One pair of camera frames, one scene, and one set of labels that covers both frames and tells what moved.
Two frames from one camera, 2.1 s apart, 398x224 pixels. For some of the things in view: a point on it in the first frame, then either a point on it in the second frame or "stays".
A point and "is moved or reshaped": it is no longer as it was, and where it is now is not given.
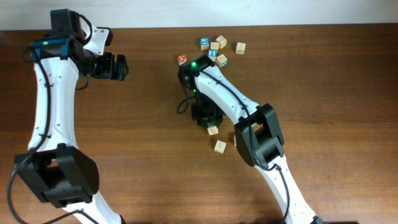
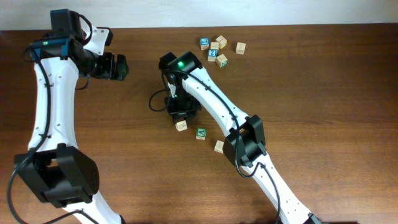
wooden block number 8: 220,146 stays
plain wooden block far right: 240,48 stays
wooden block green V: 212,130 → 201,134
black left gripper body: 103,66 stays
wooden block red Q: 182,59 is moved or reshaped
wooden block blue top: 204,42 stays
